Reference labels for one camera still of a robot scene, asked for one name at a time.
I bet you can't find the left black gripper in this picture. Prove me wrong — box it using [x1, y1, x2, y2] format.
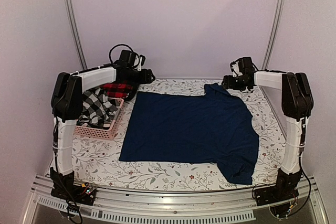
[127, 68, 155, 86]

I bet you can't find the navy blue t-shirt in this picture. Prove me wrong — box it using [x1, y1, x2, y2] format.
[119, 83, 259, 185]

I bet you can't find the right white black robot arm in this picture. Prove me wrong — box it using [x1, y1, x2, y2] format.
[222, 57, 313, 206]

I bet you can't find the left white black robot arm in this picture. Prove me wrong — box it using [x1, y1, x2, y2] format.
[50, 49, 155, 206]

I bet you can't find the pink plastic laundry basket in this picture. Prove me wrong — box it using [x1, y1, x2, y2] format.
[73, 98, 124, 140]

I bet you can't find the red black plaid shirt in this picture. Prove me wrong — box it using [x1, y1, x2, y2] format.
[100, 82, 139, 101]

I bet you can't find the black white checkered cloth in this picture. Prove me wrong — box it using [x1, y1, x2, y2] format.
[76, 88, 117, 127]

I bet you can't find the floral patterned table mat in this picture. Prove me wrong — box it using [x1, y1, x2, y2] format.
[48, 77, 293, 191]

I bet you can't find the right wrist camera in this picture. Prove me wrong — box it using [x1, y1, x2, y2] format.
[230, 60, 242, 78]

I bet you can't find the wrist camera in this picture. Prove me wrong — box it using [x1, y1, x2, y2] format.
[230, 60, 242, 78]
[136, 55, 146, 71]

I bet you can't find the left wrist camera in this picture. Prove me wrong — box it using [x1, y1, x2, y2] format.
[136, 55, 146, 71]

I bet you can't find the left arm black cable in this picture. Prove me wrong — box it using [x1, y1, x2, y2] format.
[108, 43, 136, 65]

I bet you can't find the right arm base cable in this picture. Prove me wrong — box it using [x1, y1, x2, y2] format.
[251, 174, 318, 219]

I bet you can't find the right aluminium frame post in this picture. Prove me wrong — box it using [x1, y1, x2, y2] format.
[261, 0, 285, 70]

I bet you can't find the aluminium frame post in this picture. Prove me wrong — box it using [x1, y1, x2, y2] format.
[64, 0, 88, 70]
[261, 0, 285, 70]

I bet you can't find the front aluminium rail base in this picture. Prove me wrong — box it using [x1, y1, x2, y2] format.
[20, 175, 333, 223]

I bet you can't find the left aluminium frame post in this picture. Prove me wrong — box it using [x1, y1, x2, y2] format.
[64, 0, 88, 70]

